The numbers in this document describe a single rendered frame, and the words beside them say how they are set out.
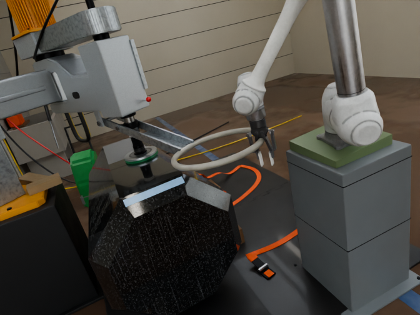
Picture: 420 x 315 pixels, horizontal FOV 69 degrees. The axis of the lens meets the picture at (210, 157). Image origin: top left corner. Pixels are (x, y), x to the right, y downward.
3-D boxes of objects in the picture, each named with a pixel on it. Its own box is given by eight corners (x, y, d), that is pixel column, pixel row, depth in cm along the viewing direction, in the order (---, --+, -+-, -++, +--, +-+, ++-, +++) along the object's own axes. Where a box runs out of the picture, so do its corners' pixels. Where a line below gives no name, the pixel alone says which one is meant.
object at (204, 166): (152, 171, 154) (150, 166, 153) (210, 134, 188) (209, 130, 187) (230, 174, 122) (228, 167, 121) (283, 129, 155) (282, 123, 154)
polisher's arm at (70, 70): (58, 127, 231) (29, 60, 213) (84, 117, 247) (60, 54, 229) (114, 127, 185) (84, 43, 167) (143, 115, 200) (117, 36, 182)
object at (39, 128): (32, 190, 430) (2, 134, 398) (42, 164, 545) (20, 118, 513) (77, 175, 447) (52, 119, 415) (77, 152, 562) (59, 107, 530)
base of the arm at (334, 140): (342, 124, 160) (342, 114, 157) (373, 137, 140) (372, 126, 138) (310, 135, 158) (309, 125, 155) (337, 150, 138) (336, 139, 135)
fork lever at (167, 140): (95, 125, 198) (94, 119, 195) (119, 115, 211) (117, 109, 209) (175, 159, 163) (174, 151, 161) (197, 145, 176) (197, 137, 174)
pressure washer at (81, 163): (87, 196, 367) (58, 128, 335) (116, 188, 370) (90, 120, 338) (80, 211, 335) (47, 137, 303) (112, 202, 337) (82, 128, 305)
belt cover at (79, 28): (23, 65, 216) (12, 40, 210) (56, 58, 233) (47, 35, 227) (97, 42, 156) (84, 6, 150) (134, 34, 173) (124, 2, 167)
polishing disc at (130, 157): (130, 164, 185) (129, 162, 184) (120, 157, 203) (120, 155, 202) (162, 151, 193) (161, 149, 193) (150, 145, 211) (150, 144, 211)
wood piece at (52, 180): (29, 196, 190) (26, 189, 189) (29, 191, 199) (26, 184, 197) (62, 183, 199) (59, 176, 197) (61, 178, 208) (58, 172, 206)
